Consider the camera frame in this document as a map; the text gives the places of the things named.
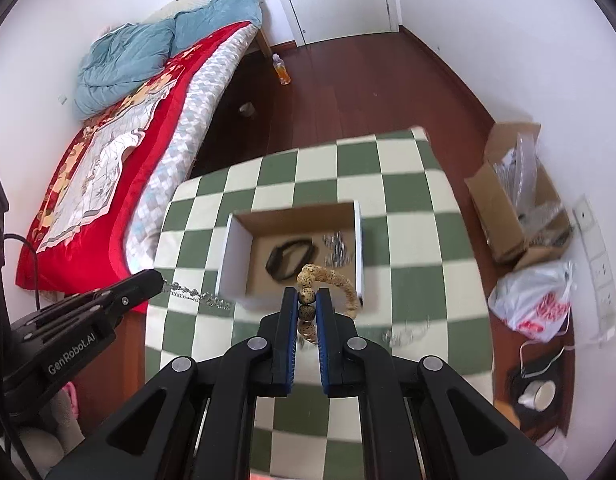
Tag black round mat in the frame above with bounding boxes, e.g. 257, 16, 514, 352
506, 354, 564, 427

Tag brown cardboard box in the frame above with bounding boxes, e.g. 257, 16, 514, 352
463, 122, 574, 272

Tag silver chain pile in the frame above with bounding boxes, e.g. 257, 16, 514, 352
321, 230, 357, 267

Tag bed with quilted mattress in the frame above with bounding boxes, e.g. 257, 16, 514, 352
15, 0, 275, 313

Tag red printed blanket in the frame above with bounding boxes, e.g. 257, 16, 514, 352
15, 22, 253, 295

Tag green white checkered tablecloth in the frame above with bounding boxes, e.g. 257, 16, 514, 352
144, 127, 495, 480

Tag light blue quilt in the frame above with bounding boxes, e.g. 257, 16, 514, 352
73, 0, 264, 121

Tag black bracelet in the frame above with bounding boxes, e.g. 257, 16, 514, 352
265, 237, 319, 281

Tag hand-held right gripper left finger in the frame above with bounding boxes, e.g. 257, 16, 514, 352
47, 287, 300, 480

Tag cardboard box tray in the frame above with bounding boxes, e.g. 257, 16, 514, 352
215, 200, 365, 309

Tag grey cloth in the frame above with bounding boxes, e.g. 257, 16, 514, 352
0, 389, 85, 480

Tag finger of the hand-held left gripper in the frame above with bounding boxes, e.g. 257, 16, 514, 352
90, 269, 167, 319

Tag white cable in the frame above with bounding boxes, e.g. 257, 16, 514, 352
516, 341, 579, 380

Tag silver chain bracelet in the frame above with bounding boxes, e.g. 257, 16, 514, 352
162, 281, 235, 312

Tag beige beaded bracelet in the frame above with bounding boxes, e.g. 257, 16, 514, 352
295, 262, 365, 347

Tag thin silver chain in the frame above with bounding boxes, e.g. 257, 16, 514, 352
382, 319, 435, 349

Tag pink object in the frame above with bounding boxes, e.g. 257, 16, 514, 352
62, 381, 81, 419

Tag black cable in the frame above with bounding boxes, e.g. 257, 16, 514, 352
2, 233, 45, 313

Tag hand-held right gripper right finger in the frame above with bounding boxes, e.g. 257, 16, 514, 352
318, 287, 569, 480

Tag clear bubble wrap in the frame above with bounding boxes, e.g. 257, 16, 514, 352
492, 132, 574, 249

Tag orange liquid bottle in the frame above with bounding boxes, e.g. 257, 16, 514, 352
272, 53, 293, 86

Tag white power strip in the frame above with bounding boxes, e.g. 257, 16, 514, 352
572, 194, 616, 347

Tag white red plastic bag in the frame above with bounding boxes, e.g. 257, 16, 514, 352
487, 259, 575, 344

